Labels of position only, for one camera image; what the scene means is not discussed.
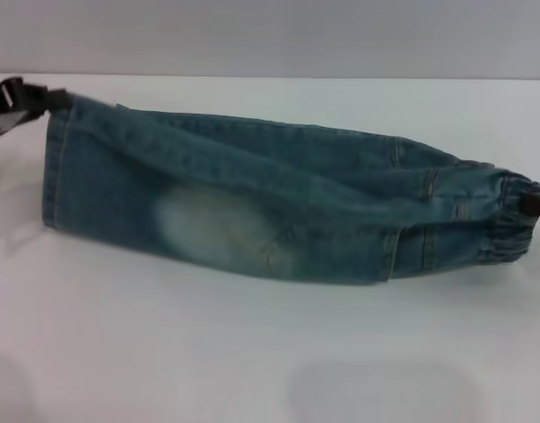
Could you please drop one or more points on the blue denim shorts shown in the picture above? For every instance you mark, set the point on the blue denim shorts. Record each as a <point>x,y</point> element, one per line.
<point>252,207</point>

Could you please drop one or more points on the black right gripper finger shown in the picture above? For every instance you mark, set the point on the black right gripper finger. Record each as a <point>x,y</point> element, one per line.
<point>536,205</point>

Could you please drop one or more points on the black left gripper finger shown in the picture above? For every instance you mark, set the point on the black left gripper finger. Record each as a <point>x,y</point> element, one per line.
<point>54,99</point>
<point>5,125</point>

